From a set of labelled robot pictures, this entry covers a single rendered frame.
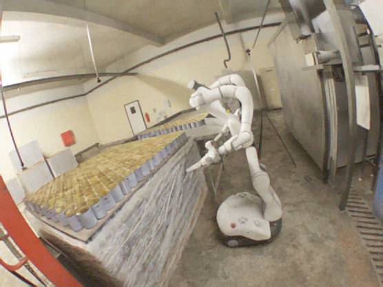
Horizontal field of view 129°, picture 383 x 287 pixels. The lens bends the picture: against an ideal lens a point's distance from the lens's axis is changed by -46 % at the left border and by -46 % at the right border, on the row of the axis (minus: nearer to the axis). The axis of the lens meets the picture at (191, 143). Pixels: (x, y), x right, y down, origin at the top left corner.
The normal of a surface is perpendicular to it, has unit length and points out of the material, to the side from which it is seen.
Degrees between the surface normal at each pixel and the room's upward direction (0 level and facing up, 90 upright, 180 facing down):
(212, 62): 90
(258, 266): 0
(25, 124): 90
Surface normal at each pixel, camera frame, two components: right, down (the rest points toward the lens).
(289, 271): -0.27, -0.92
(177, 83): -0.28, 0.34
